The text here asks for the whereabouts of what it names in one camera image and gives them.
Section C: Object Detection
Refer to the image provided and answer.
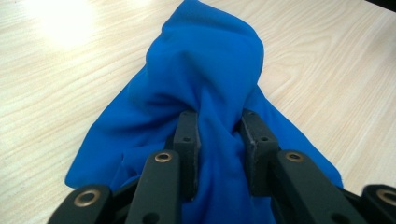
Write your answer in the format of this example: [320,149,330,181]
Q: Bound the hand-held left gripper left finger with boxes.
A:
[172,109,202,202]

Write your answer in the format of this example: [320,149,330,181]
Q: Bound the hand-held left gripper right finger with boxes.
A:
[238,108,280,198]

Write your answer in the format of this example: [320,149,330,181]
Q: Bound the blue t-shirt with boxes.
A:
[64,0,345,224]

